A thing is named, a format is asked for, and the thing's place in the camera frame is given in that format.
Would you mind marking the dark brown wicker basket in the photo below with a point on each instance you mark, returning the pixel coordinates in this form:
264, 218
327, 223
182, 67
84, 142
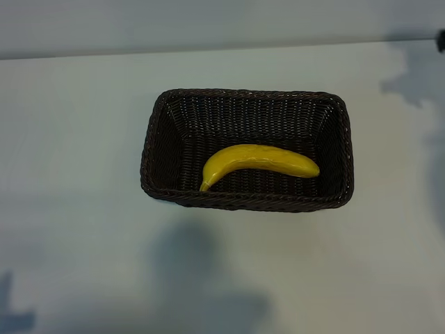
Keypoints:
243, 118

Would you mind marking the yellow banana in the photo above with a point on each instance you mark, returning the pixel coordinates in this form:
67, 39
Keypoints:
250, 156

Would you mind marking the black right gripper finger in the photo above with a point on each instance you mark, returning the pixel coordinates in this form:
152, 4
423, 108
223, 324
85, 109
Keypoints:
442, 41

